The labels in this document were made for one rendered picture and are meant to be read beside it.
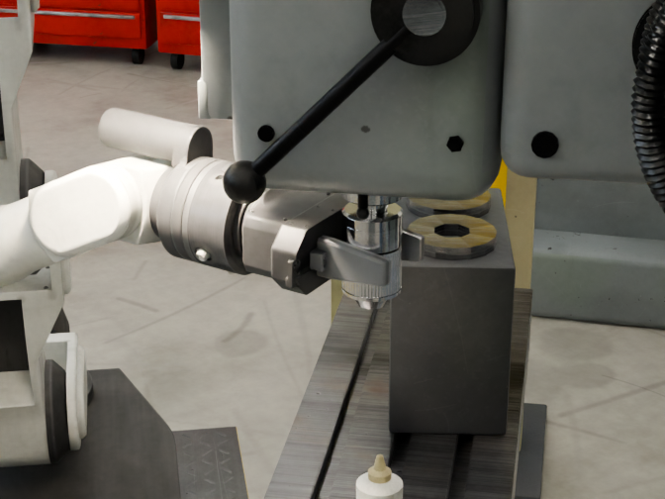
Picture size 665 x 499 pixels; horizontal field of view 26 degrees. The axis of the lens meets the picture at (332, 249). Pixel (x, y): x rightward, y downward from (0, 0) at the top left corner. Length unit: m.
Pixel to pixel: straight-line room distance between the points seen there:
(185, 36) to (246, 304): 2.24
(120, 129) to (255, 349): 2.48
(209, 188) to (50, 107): 4.50
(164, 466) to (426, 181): 1.19
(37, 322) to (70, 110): 3.80
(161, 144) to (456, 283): 0.35
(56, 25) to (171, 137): 5.01
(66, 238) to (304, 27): 0.35
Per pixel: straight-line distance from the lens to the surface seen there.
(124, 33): 6.09
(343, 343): 1.65
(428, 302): 1.41
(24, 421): 1.97
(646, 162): 0.80
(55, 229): 1.23
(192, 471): 2.42
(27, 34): 1.69
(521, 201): 2.94
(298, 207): 1.14
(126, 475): 2.10
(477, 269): 1.39
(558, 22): 0.93
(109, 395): 2.31
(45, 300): 1.81
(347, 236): 1.10
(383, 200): 1.08
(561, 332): 3.80
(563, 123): 0.95
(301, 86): 0.98
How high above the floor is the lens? 1.68
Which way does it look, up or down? 23 degrees down
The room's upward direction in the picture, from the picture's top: straight up
